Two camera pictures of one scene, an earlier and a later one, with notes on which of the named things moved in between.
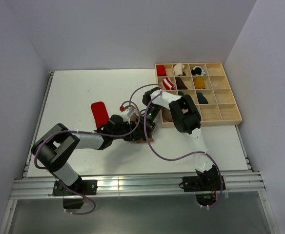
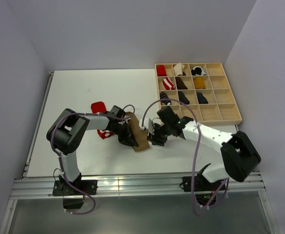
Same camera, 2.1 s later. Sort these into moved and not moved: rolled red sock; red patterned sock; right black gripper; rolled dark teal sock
Moved: right black gripper
Not moved: rolled red sock; red patterned sock; rolled dark teal sock
